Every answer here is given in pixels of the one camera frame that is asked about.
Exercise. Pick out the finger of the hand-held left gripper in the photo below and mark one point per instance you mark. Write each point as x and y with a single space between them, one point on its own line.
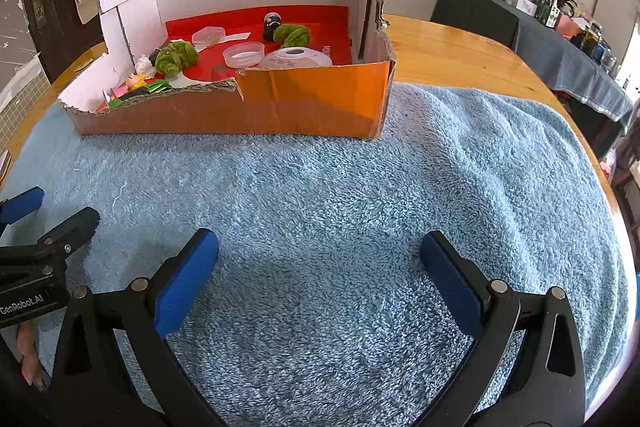
20 206
72 227

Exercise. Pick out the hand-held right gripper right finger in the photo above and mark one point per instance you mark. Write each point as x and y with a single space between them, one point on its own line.
450 287

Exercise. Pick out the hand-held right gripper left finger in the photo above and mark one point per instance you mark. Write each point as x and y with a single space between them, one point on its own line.
185 287

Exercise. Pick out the blonde doll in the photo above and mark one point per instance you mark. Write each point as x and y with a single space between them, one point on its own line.
131 83

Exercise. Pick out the green and black packet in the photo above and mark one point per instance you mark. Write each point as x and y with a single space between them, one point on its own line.
155 88

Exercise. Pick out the black roll with white tissue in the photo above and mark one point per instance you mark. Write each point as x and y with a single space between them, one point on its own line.
142 66

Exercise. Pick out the large green knitted plush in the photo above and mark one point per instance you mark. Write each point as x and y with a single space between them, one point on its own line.
175 55

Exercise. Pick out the orange cardboard box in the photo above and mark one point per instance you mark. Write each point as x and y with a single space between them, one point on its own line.
300 102

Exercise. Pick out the clear plastic lid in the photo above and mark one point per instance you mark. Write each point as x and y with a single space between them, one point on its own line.
207 38

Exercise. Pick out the clear plastic container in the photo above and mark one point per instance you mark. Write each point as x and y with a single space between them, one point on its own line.
243 56

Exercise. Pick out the pale pink round device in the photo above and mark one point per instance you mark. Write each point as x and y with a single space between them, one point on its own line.
295 58

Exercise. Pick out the small green knitted plush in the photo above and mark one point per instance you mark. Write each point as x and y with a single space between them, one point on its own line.
292 35

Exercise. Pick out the black-haired figurine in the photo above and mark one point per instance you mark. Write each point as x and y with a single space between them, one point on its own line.
271 27

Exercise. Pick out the person's left hand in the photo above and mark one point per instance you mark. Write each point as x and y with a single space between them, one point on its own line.
31 357

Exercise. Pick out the blue fluffy towel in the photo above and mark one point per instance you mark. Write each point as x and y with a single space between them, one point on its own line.
325 207

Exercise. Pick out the grey starry curtain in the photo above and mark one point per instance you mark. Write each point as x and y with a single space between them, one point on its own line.
15 32

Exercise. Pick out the side table with dark cloth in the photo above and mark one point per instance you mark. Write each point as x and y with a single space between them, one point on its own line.
550 57

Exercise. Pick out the group of bottles and boxes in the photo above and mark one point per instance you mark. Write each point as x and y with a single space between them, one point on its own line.
550 7

